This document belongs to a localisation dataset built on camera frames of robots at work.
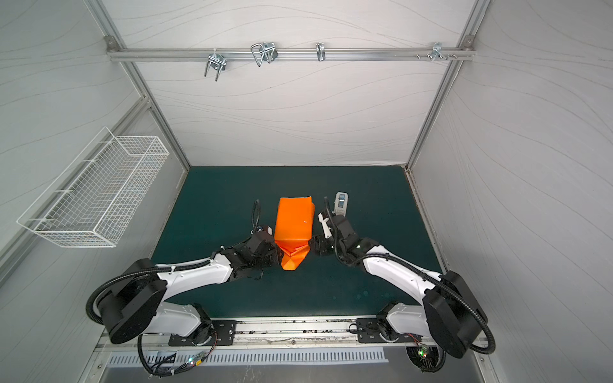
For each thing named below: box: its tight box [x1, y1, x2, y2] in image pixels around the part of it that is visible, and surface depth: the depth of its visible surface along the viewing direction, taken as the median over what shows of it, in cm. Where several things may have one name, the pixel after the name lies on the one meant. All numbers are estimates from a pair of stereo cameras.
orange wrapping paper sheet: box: [274, 196, 316, 271], surface depth 94 cm
